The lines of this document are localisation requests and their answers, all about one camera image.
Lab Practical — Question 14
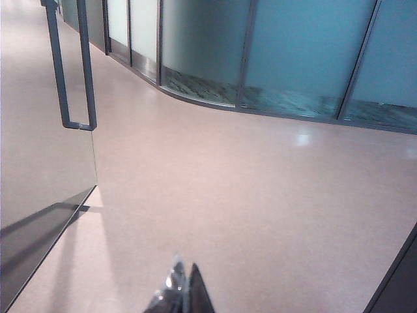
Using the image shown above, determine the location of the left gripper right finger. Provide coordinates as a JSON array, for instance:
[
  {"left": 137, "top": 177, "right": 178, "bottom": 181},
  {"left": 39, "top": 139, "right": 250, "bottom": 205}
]
[{"left": 189, "top": 262, "right": 216, "bottom": 313}]

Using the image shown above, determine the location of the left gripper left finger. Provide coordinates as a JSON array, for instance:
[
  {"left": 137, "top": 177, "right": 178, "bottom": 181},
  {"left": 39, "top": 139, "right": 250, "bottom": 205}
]
[{"left": 142, "top": 255, "right": 190, "bottom": 313}]

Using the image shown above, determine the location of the clear glass door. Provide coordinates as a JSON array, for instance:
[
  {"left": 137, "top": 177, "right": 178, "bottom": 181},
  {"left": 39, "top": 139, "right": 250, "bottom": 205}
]
[{"left": 0, "top": 0, "right": 100, "bottom": 313}]

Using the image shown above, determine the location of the curved frosted glass partition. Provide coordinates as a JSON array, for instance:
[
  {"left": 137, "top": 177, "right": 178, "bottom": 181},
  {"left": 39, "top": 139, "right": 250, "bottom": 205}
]
[{"left": 61, "top": 0, "right": 417, "bottom": 135}]

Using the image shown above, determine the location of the dark grey door frame post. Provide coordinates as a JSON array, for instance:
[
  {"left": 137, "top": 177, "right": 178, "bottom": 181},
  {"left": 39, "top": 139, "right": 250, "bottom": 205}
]
[{"left": 362, "top": 224, "right": 417, "bottom": 313}]

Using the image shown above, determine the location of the dark metal loop door handle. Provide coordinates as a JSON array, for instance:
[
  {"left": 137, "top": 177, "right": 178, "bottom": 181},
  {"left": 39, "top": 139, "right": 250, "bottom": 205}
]
[{"left": 40, "top": 0, "right": 98, "bottom": 132}]

